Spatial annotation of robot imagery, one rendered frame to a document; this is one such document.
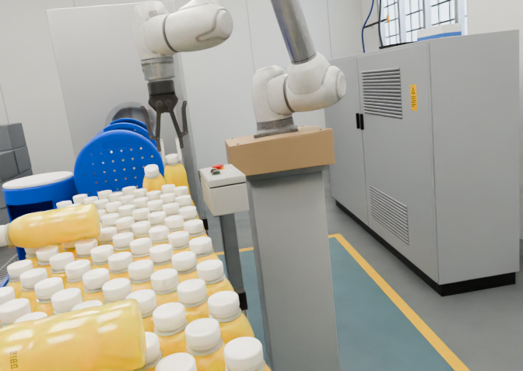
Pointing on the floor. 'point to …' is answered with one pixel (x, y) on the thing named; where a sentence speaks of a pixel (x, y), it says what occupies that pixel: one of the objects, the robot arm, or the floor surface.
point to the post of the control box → (231, 250)
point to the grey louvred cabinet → (434, 155)
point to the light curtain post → (185, 138)
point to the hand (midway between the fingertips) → (170, 150)
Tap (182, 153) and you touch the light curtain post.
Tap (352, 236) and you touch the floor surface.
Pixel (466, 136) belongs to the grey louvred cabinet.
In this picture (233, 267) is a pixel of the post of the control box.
